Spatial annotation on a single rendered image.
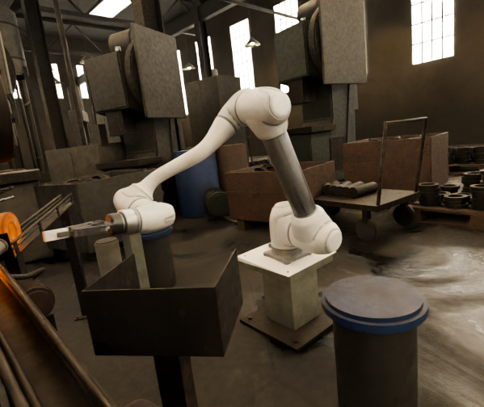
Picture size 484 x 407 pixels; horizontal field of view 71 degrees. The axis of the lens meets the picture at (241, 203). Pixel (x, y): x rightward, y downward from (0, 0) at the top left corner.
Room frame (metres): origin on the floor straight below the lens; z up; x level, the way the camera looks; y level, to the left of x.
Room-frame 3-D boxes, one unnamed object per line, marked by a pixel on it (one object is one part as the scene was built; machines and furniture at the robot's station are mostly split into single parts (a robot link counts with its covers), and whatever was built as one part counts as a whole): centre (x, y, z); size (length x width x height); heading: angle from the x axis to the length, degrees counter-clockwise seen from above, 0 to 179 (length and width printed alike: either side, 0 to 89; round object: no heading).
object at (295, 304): (1.63, -0.20, 0.16); 0.40 x 0.40 x 0.31; 39
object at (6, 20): (8.71, 5.25, 2.25); 0.92 x 0.92 x 4.50
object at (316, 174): (3.56, -0.44, 0.33); 0.93 x 0.73 x 0.66; 51
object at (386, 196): (3.16, -1.03, 0.48); 1.18 x 0.65 x 0.96; 34
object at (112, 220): (1.11, 0.46, 0.73); 0.09 x 0.08 x 0.07; 134
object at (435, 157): (4.30, -2.01, 0.38); 1.03 x 0.83 x 0.75; 47
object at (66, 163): (5.11, 2.21, 0.55); 1.10 x 0.53 x 1.10; 64
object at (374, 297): (1.00, -0.38, 0.22); 0.32 x 0.32 x 0.43
